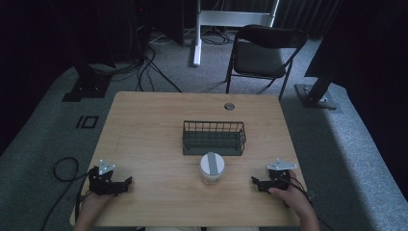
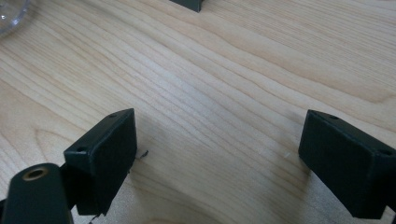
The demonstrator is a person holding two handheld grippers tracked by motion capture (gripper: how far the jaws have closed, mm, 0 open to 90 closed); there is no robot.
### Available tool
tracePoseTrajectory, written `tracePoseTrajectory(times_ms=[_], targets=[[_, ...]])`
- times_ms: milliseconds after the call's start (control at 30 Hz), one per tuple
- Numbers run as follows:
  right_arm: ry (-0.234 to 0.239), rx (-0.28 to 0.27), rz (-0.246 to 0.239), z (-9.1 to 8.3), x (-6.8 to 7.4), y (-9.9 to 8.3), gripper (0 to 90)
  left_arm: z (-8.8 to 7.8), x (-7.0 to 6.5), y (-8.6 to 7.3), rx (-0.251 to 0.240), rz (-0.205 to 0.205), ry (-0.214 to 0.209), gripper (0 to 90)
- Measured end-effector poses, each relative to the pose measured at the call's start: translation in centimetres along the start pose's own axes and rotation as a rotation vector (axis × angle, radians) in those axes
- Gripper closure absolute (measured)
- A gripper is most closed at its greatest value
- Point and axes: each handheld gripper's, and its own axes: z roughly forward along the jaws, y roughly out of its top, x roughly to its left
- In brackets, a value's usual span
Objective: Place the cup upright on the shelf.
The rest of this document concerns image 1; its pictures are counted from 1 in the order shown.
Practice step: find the person's right hand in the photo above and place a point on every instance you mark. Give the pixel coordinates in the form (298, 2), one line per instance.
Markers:
(292, 195)

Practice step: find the dark curtain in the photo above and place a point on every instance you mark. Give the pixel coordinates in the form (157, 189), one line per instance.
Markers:
(304, 16)

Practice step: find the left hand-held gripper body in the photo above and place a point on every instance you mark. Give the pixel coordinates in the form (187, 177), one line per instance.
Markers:
(102, 184)

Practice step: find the round grey table grommet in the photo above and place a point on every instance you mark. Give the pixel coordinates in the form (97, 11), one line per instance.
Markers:
(229, 106)

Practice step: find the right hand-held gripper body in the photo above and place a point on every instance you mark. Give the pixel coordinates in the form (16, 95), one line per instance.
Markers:
(278, 178)

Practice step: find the person's left hand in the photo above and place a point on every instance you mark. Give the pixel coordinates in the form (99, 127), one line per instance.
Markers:
(96, 202)

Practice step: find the black stand with metal base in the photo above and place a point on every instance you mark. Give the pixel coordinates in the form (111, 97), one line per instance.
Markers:
(317, 93)

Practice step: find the black folding chair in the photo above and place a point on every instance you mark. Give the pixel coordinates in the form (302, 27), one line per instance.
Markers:
(260, 57)

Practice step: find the white desk frame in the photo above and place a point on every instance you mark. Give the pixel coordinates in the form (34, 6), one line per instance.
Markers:
(205, 19)

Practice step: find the clear jar with white lid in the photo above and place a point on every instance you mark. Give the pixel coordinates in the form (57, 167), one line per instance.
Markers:
(211, 168)

